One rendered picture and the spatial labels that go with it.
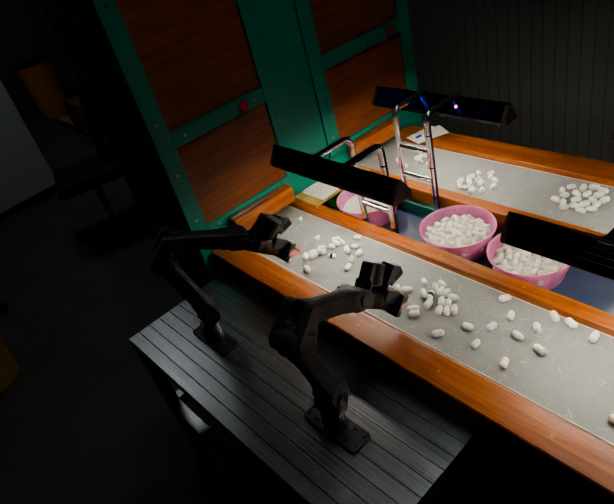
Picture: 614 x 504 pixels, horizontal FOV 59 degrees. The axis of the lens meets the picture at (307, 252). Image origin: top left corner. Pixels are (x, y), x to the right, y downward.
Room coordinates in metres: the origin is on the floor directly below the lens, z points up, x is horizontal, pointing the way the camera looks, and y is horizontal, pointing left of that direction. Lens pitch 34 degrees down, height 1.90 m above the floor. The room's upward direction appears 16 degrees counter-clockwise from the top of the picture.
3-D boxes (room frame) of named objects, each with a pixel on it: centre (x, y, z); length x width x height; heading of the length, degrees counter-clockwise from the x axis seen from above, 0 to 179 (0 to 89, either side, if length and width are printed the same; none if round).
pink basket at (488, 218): (1.56, -0.54, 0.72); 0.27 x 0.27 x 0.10
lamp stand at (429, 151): (1.89, -0.57, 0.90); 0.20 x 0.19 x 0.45; 32
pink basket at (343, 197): (1.94, -0.31, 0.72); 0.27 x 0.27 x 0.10
